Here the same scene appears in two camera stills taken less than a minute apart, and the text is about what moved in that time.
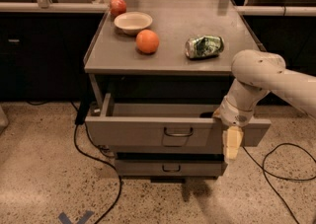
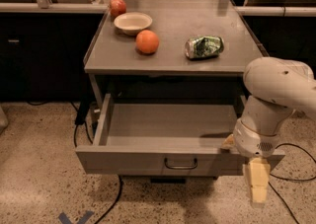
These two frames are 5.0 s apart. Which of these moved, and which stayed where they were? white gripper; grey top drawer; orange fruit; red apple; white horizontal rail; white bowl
Moved: white gripper; grey top drawer
Stayed: orange fruit; red apple; white horizontal rail; white bowl
